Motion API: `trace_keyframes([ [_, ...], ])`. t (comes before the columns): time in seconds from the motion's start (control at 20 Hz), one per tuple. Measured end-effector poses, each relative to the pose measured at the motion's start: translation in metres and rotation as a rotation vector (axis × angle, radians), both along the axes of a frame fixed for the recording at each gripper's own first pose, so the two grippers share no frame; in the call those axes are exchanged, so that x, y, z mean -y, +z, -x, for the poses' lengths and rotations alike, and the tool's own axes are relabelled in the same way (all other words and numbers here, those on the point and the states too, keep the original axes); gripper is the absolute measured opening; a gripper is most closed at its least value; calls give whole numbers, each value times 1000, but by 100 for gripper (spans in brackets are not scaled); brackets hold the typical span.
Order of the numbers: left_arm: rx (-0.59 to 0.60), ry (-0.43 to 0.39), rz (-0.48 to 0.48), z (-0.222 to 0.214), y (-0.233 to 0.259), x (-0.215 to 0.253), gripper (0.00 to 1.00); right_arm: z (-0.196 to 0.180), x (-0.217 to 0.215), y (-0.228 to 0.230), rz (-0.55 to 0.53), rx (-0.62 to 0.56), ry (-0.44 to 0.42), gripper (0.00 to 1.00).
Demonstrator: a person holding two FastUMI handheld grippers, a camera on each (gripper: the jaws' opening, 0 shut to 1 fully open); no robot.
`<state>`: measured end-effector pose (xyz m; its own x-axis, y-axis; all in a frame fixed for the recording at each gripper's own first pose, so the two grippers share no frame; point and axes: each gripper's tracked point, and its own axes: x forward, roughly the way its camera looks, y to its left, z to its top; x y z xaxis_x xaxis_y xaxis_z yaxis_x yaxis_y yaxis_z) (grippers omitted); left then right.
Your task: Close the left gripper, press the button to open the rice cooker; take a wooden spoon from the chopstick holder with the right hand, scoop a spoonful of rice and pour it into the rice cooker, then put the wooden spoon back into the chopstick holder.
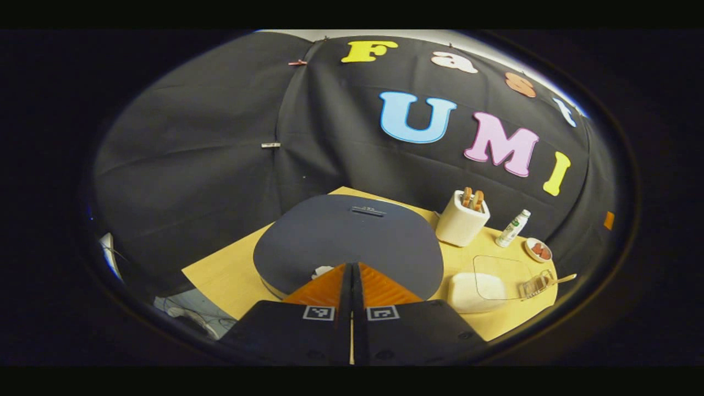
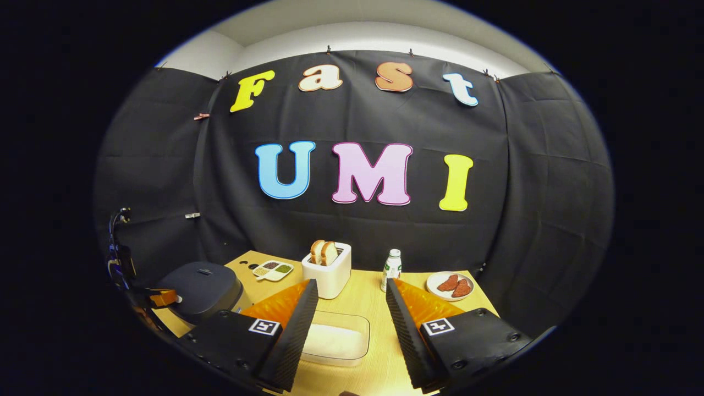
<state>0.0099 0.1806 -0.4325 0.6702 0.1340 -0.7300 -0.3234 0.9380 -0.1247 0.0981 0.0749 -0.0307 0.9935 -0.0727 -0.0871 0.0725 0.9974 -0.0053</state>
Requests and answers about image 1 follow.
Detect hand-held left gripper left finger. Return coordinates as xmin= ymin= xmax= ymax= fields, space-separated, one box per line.
xmin=219 ymin=262 xmax=353 ymax=366

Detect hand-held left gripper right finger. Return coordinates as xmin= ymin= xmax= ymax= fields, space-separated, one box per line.
xmin=353 ymin=262 xmax=488 ymax=366

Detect silver black rice cooker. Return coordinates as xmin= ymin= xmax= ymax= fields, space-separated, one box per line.
xmin=253 ymin=194 xmax=444 ymax=300

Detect clear glass chopstick holder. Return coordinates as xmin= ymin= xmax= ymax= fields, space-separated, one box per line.
xmin=519 ymin=269 xmax=556 ymax=301

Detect white round plate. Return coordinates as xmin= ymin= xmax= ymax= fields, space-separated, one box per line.
xmin=524 ymin=237 xmax=553 ymax=263

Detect white green drink bottle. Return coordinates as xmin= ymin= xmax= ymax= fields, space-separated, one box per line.
xmin=495 ymin=209 xmax=532 ymax=248

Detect white container with clear lid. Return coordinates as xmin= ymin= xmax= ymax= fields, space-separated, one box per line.
xmin=447 ymin=255 xmax=534 ymax=314

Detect white toaster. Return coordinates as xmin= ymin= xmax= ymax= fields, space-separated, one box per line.
xmin=436 ymin=190 xmax=491 ymax=248

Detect black backdrop cloth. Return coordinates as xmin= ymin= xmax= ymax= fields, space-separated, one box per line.
xmin=91 ymin=31 xmax=619 ymax=298

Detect white panel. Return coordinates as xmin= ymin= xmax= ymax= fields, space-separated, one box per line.
xmin=99 ymin=232 xmax=124 ymax=281

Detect tangled grey cables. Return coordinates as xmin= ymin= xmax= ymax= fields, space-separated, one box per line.
xmin=157 ymin=300 xmax=237 ymax=339

